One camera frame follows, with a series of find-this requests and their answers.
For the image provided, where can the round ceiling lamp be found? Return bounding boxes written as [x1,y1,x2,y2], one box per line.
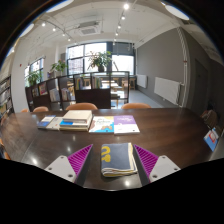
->
[164,3,191,21]
[45,0,75,14]

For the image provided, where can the dark grey door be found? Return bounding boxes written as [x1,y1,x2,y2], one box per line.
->
[191,57,210,116]

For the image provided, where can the blue and white book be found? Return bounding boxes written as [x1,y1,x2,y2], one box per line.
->
[58,119,92,132]

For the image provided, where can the blue cover book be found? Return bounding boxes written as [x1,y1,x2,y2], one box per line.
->
[36,114,57,130]

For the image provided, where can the grey towel with yellow print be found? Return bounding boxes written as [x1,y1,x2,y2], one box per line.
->
[100,142,139,179]

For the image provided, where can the ceiling spotlights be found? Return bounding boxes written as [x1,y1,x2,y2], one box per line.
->
[39,2,131,43]

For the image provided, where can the white cover book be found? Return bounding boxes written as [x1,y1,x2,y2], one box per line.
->
[46,116,65,131]

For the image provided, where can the blue box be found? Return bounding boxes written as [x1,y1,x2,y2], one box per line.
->
[202,126,223,152]

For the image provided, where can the white wall pipe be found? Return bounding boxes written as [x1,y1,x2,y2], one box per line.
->
[179,27,190,108]

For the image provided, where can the brown bag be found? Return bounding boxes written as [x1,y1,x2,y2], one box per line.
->
[200,109,220,130]

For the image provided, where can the large white wall radiator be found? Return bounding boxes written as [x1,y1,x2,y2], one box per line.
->
[153,76,182,106]

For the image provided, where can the small potted plant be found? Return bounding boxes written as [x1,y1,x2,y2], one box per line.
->
[50,59,68,74]
[26,70,43,87]

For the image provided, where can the ceiling air conditioner unit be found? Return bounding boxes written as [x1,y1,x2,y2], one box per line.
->
[76,20,102,37]

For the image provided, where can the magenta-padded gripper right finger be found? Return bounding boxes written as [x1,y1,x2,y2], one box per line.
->
[132,143,182,187]

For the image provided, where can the colourful illustrated book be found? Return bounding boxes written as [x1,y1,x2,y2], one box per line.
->
[88,115,116,135]

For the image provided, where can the wall bookshelf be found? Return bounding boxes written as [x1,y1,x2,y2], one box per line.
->
[0,75,14,122]

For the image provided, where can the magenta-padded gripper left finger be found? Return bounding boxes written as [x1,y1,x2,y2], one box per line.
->
[44,143,95,188]

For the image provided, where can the large potted plant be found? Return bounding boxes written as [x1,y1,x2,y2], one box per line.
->
[86,50,113,73]

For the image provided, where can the small white wall radiator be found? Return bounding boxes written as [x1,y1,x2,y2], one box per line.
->
[136,73,149,90]

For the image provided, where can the dark open shelf unit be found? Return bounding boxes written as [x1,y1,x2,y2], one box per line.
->
[24,70,131,113]

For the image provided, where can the purple cover book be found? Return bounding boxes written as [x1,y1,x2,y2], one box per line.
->
[112,114,141,136]

